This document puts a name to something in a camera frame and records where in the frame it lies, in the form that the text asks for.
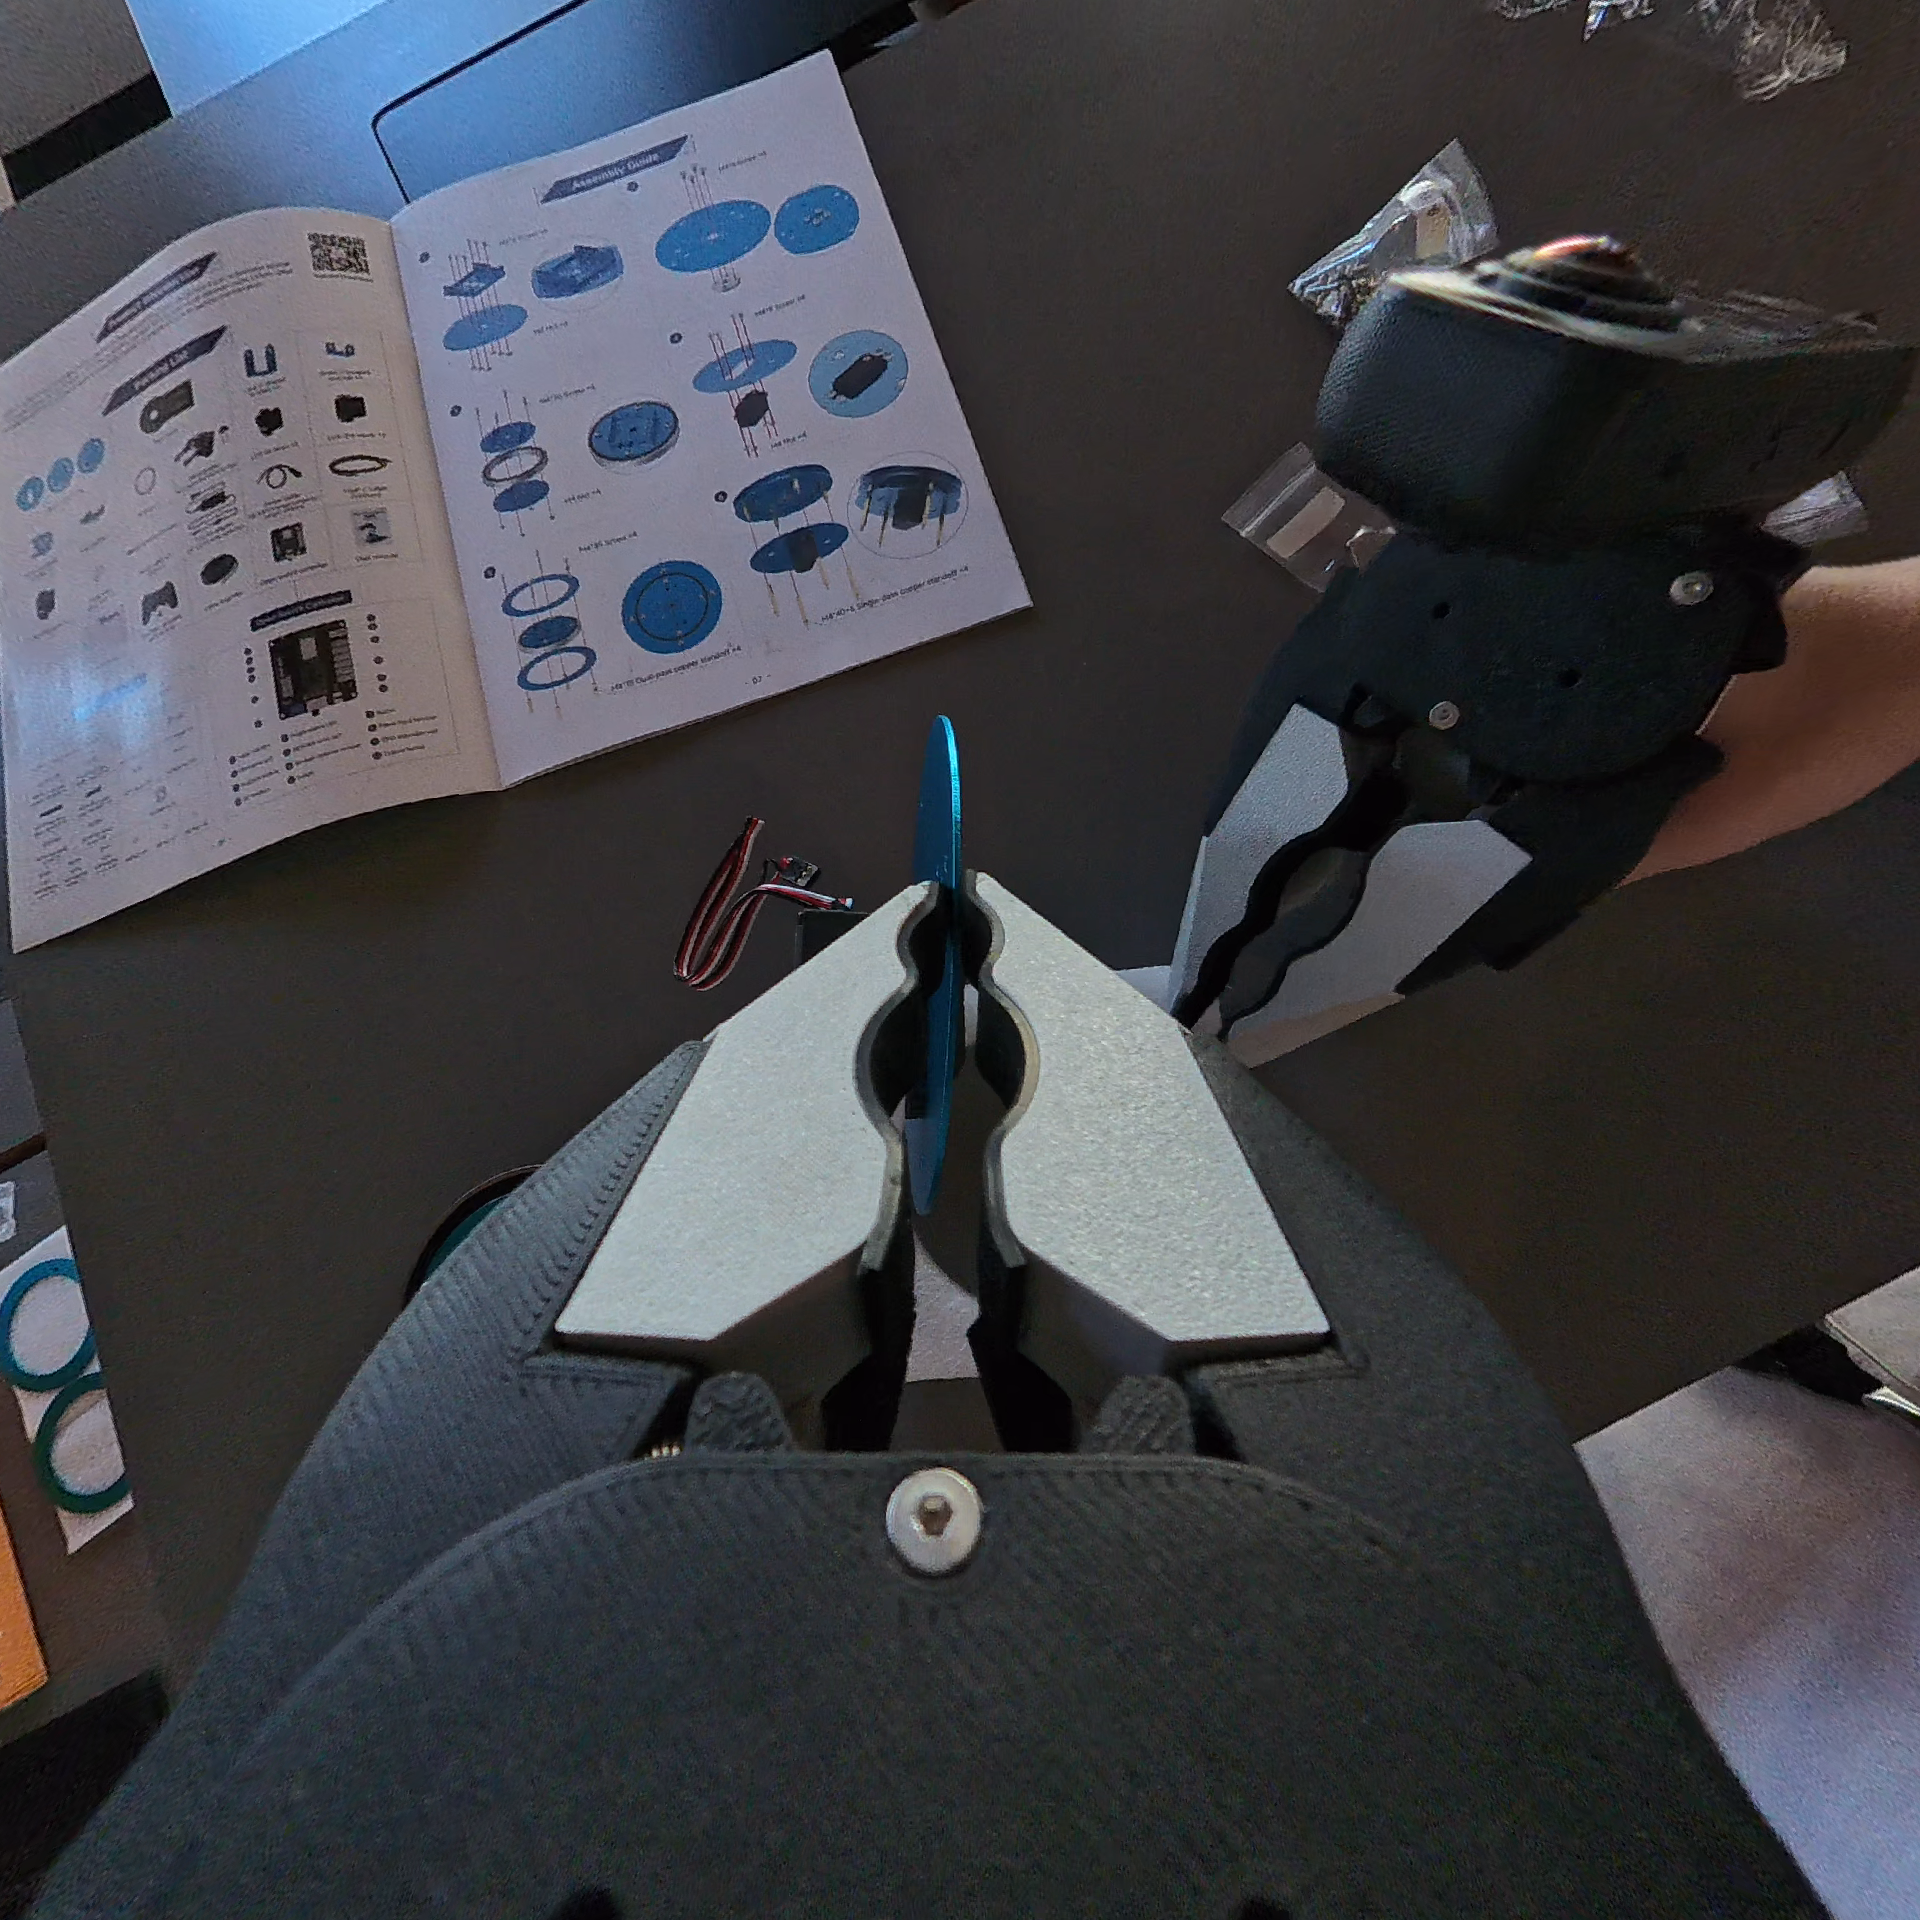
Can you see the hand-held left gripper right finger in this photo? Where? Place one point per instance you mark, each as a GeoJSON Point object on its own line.
{"type": "Point", "coordinates": [1155, 1184]}

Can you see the teal round base plate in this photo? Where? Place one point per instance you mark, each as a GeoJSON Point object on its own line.
{"type": "Point", "coordinates": [459, 1236]}

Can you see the open assembly manual booklet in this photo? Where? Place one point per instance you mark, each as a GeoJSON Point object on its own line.
{"type": "Point", "coordinates": [376, 524]}

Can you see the person's right forearm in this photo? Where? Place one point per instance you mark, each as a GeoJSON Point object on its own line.
{"type": "Point", "coordinates": [1830, 705]}

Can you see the black servo motor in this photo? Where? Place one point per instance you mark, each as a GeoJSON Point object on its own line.
{"type": "Point", "coordinates": [822, 933]}

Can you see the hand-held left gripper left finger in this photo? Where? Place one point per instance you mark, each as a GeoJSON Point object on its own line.
{"type": "Point", "coordinates": [721, 1184]}

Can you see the white backing sheet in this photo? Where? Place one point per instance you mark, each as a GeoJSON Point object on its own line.
{"type": "Point", "coordinates": [105, 1348]}

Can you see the dark monitor stand base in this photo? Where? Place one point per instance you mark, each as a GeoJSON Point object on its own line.
{"type": "Point", "coordinates": [600, 128]}

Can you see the blue metal disc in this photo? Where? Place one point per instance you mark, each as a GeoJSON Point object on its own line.
{"type": "Point", "coordinates": [941, 839]}

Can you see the clear bag of screws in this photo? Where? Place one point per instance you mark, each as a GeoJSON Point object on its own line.
{"type": "Point", "coordinates": [1417, 225]}

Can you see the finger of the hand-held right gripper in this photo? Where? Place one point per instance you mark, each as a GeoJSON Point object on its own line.
{"type": "Point", "coordinates": [1425, 922]}
{"type": "Point", "coordinates": [1254, 839]}

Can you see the pale blue screen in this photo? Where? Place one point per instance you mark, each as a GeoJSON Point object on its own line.
{"type": "Point", "coordinates": [376, 43]}

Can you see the orange flat pad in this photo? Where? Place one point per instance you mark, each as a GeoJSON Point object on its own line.
{"type": "Point", "coordinates": [14, 1621]}

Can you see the small clear zip bag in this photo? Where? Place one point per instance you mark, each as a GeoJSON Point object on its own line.
{"type": "Point", "coordinates": [1299, 517]}

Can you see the dark desk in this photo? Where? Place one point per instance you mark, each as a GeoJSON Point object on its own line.
{"type": "Point", "coordinates": [1142, 299]}

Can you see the crumpled clear plastic wrap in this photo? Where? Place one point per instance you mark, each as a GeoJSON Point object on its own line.
{"type": "Point", "coordinates": [1741, 37]}

